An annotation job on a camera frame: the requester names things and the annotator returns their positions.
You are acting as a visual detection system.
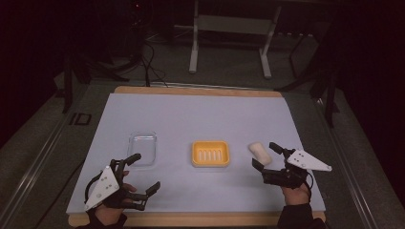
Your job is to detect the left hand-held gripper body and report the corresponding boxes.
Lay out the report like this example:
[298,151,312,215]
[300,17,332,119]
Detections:
[84,157,149,213]

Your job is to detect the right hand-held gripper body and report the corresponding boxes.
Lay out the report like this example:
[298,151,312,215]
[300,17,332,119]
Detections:
[262,148,333,189]

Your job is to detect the white soap bar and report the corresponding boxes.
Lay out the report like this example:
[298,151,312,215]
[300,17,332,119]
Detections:
[247,141,273,167]

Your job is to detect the person's left hand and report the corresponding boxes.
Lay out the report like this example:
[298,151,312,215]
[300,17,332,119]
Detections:
[95,171,139,226]

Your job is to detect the person's right hand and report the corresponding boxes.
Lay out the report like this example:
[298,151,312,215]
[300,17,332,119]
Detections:
[281,183,312,207]

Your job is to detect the clear plastic tray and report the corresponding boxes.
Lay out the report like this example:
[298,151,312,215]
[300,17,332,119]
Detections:
[126,131,159,167]

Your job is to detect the yellow soap dish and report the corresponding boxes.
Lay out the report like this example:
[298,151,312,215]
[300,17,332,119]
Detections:
[190,139,231,169]

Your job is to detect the black tripod stand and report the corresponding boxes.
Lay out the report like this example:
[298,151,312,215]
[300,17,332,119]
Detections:
[60,52,132,115]
[275,31,341,129]

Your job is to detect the pale blue table mat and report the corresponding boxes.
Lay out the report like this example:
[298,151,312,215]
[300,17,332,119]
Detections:
[65,92,327,215]

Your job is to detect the white metal stand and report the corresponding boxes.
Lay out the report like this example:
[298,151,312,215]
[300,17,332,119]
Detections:
[173,0,283,80]

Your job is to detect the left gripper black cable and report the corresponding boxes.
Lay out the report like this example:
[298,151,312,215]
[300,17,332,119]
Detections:
[83,174,100,205]

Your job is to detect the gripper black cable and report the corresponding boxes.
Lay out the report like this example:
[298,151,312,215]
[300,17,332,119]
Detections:
[303,172,315,202]
[83,174,100,205]

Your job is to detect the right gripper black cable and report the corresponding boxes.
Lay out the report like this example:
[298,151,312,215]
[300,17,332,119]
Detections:
[303,172,315,202]

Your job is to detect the grey metal floor rail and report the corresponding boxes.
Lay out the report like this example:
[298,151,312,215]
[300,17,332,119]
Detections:
[0,83,94,223]
[313,96,380,229]

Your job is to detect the black floor bracket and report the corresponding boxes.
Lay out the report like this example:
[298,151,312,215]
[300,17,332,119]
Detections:
[68,112,94,127]

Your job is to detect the black floor cables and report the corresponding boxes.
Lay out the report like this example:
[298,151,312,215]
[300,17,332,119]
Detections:
[139,40,170,88]

